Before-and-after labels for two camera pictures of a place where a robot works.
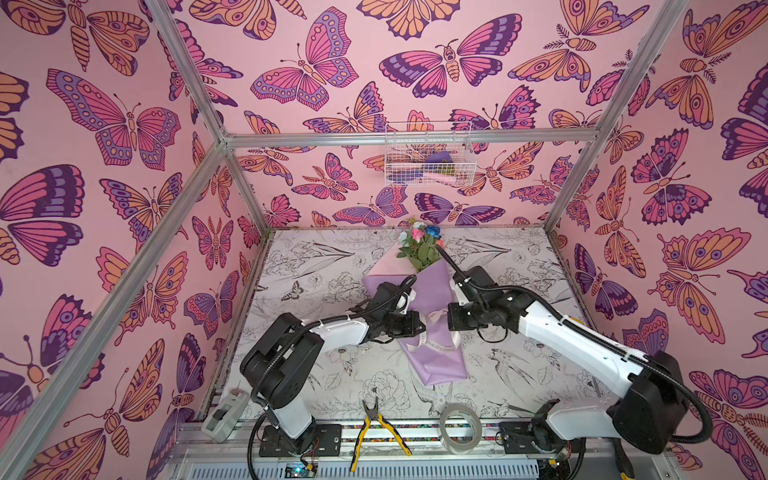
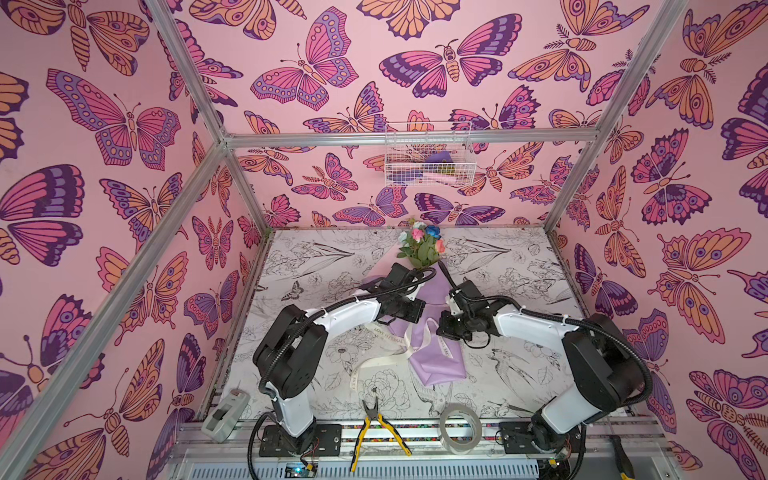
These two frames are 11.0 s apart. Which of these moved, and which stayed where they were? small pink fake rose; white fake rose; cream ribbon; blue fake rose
Moved: cream ribbon
Stayed: white fake rose; small pink fake rose; blue fake rose
